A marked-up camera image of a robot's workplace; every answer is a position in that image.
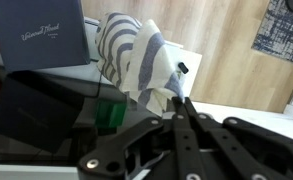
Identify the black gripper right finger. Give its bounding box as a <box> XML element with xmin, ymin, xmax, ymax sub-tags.
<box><xmin>184</xmin><ymin>98</ymin><xmax>293</xmax><ymax>180</ymax></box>

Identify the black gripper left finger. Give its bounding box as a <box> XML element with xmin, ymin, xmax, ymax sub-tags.
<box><xmin>77</xmin><ymin>99</ymin><xmax>200</xmax><ymax>180</ymax></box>

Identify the striped white grey towel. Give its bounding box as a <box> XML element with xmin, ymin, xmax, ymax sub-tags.
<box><xmin>95</xmin><ymin>12</ymin><xmax>184</xmax><ymax>116</ymax></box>

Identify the green plastic bowl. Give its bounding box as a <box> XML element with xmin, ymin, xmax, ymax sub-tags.
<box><xmin>95</xmin><ymin>100</ymin><xmax>127</xmax><ymax>128</ymax></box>

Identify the large black flat television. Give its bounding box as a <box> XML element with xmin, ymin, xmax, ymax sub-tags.
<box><xmin>0</xmin><ymin>67</ymin><xmax>153</xmax><ymax>166</ymax></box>

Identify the white tv stand cabinet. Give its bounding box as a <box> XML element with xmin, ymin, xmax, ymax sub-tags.
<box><xmin>0</xmin><ymin>16</ymin><xmax>293</xmax><ymax>180</ymax></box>

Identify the small black remote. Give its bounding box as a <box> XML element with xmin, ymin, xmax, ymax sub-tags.
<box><xmin>178</xmin><ymin>62</ymin><xmax>189</xmax><ymax>74</ymax></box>

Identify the grey blue patterned rug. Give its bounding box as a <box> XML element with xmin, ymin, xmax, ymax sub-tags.
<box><xmin>252</xmin><ymin>0</ymin><xmax>293</xmax><ymax>63</ymax></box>

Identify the dark blue cardboard box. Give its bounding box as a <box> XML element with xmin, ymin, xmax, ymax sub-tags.
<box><xmin>0</xmin><ymin>0</ymin><xmax>90</xmax><ymax>72</ymax></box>

